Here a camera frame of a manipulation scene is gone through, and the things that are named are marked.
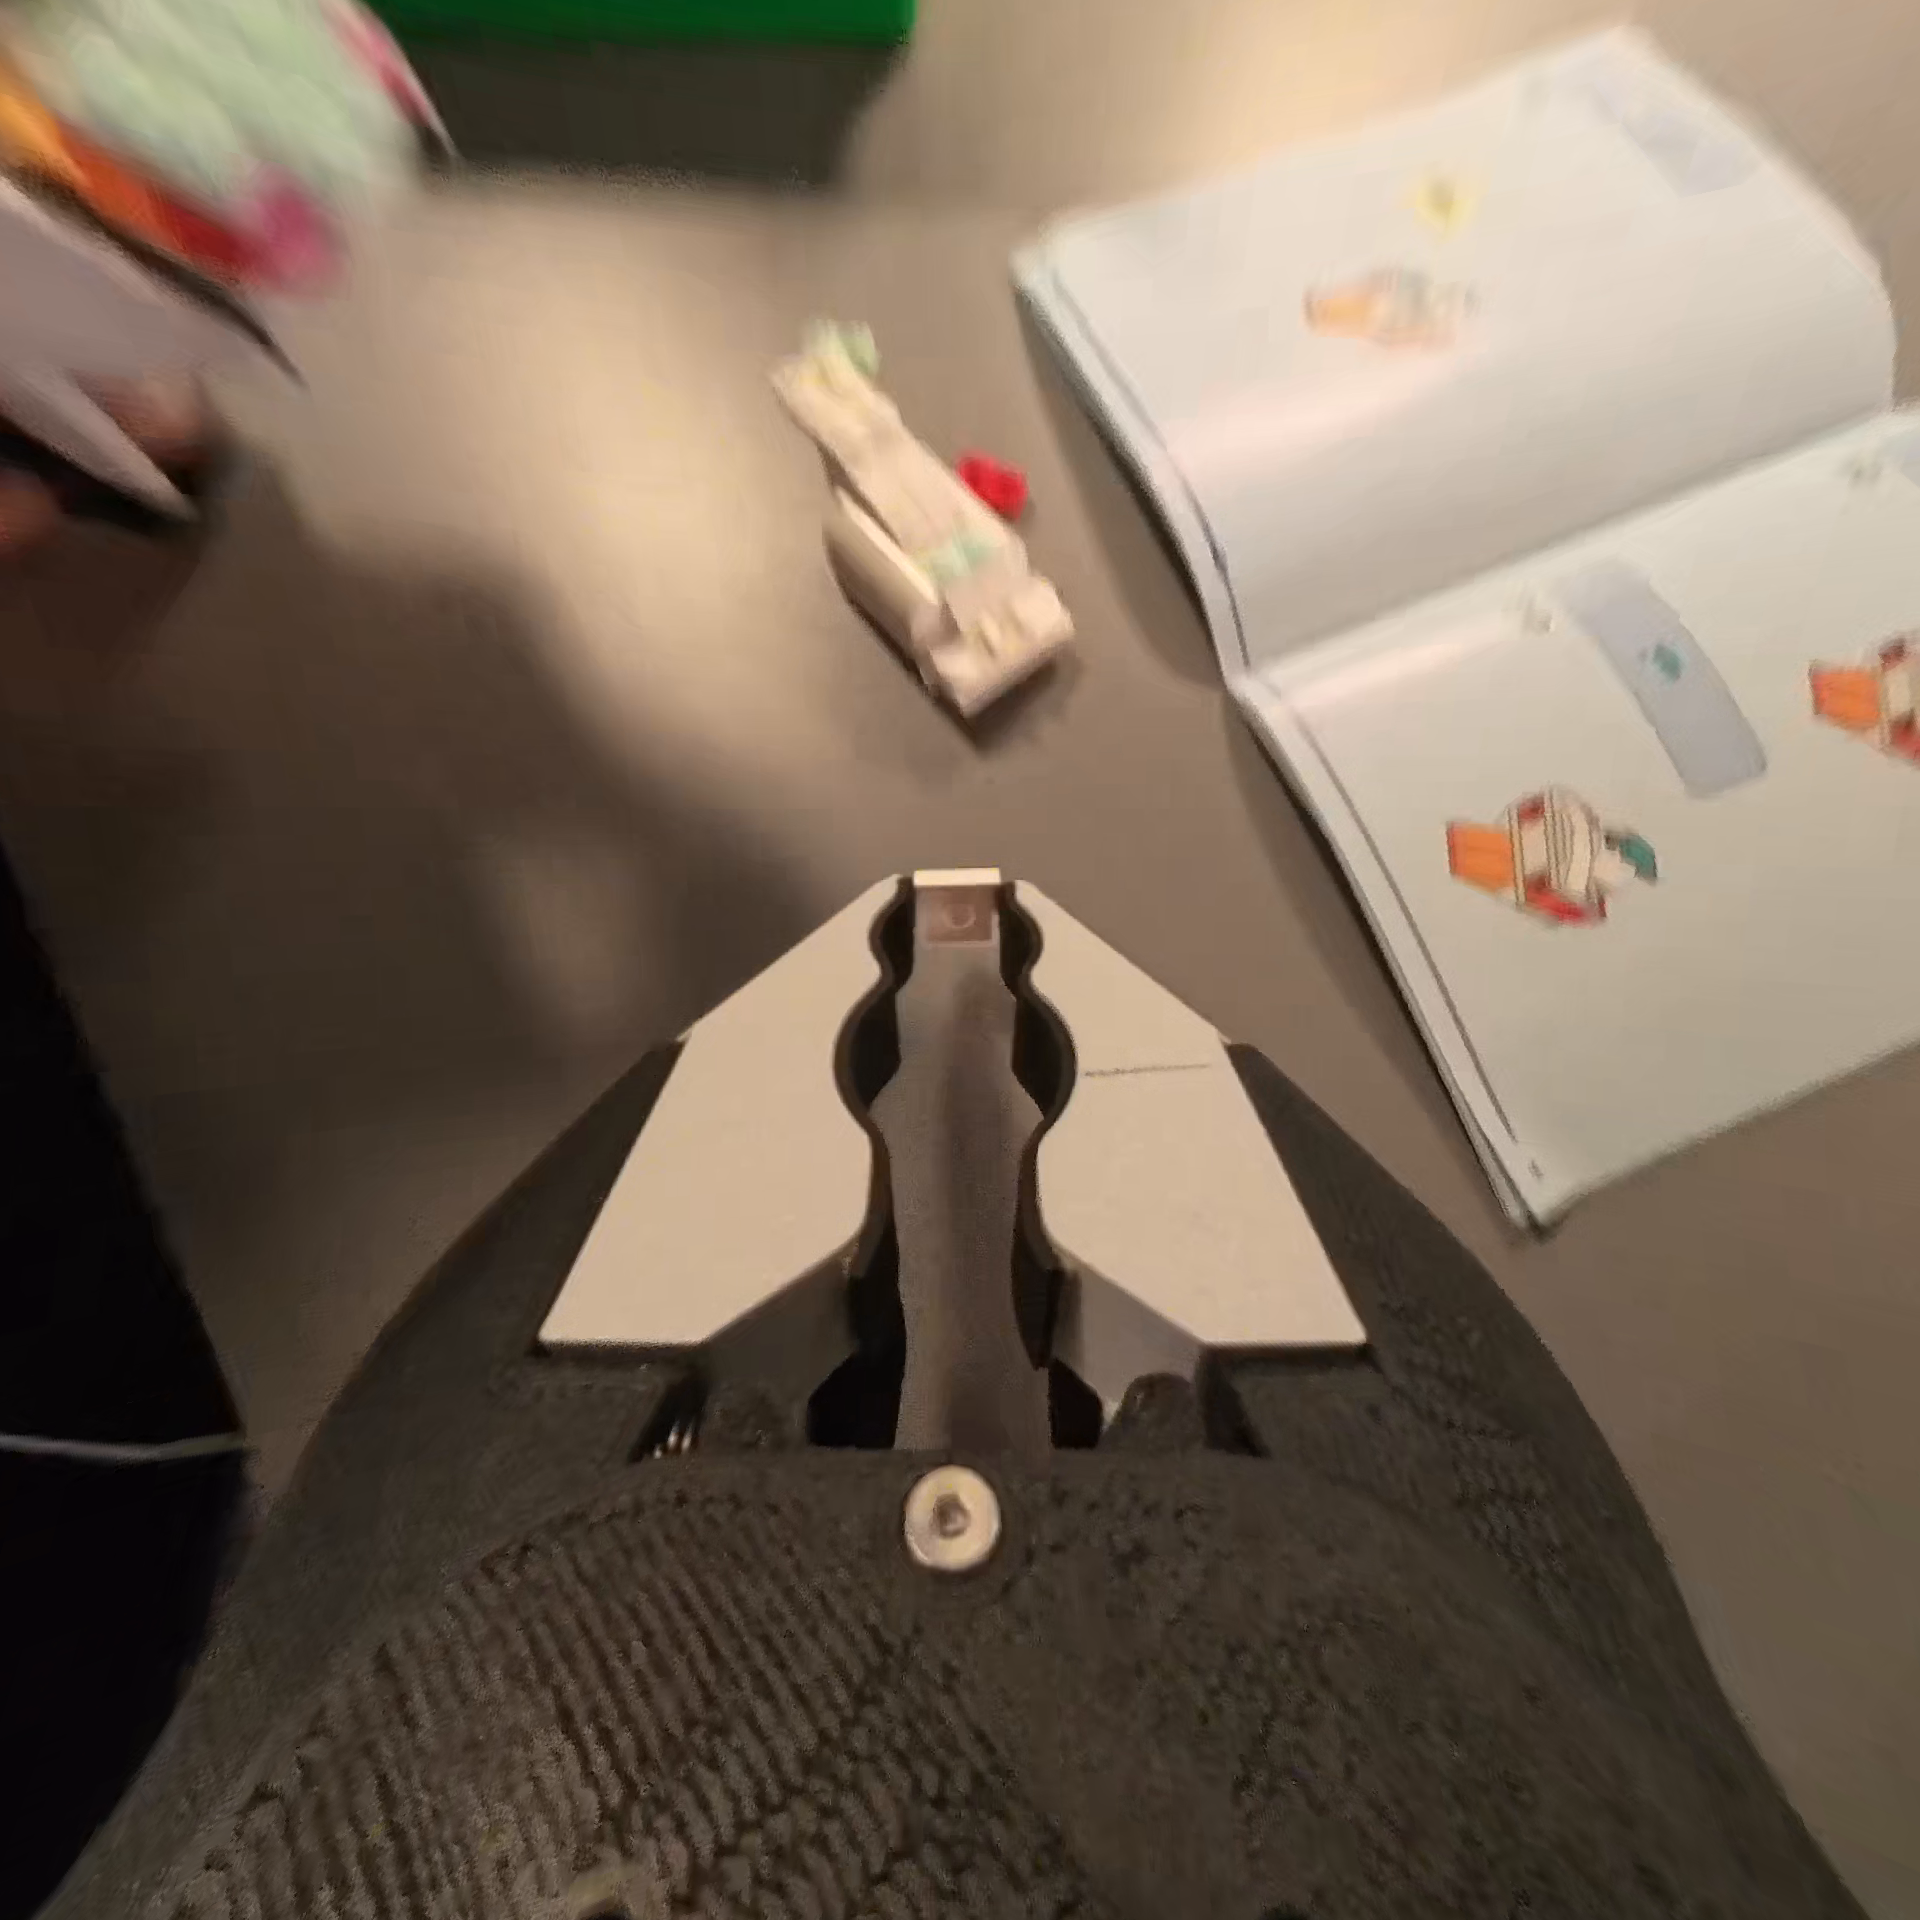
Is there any small lego bird model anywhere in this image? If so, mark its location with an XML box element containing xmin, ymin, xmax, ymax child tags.
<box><xmin>0</xmin><ymin>0</ymin><xmax>429</xmax><ymax>294</ymax></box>

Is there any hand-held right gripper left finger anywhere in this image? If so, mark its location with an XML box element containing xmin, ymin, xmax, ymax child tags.
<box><xmin>536</xmin><ymin>872</ymin><xmax>916</xmax><ymax>1448</ymax></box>

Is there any small white lego brick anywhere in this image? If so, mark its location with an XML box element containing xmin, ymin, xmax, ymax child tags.
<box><xmin>912</xmin><ymin>863</ymin><xmax>1005</xmax><ymax>950</ymax></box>

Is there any long white lego assembly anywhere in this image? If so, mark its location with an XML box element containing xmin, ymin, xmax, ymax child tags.
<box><xmin>768</xmin><ymin>314</ymin><xmax>1078</xmax><ymax>718</ymax></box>

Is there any green plastic bin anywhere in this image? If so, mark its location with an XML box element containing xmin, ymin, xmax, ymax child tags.
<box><xmin>364</xmin><ymin>0</ymin><xmax>921</xmax><ymax>50</ymax></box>

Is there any person's left hand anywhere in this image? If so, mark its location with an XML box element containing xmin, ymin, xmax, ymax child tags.
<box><xmin>0</xmin><ymin>374</ymin><xmax>220</xmax><ymax>559</ymax></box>

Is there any open lego instruction booklet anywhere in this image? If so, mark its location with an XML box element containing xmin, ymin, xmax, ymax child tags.
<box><xmin>1008</xmin><ymin>22</ymin><xmax>1920</xmax><ymax>1233</ymax></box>

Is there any white earphone cable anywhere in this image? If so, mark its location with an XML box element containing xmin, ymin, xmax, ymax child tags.
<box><xmin>0</xmin><ymin>1431</ymin><xmax>245</xmax><ymax>1464</ymax></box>

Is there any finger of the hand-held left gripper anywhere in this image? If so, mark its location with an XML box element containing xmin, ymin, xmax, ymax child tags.
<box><xmin>0</xmin><ymin>180</ymin><xmax>309</xmax><ymax>524</ymax></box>

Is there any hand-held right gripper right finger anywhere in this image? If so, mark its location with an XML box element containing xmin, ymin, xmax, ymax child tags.
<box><xmin>998</xmin><ymin>880</ymin><xmax>1369</xmax><ymax>1450</ymax></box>

